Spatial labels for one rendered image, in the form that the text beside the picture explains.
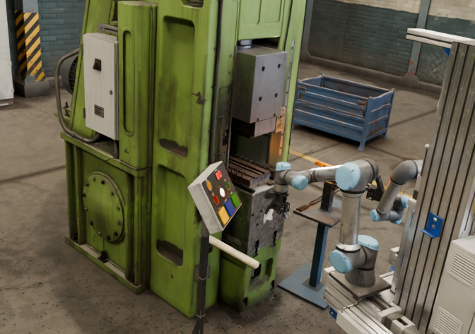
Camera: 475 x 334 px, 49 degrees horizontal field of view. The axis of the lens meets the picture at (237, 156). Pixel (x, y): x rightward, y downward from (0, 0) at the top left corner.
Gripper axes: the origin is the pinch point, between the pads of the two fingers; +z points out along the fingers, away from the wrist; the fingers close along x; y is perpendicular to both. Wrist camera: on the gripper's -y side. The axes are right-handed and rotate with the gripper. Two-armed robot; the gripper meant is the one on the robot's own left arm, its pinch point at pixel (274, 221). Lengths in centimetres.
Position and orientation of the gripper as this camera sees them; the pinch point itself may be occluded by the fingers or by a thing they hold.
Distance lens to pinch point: 289.2
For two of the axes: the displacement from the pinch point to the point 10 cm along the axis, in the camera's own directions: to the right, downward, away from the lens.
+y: 5.0, 3.5, -7.9
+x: 8.6, -1.2, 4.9
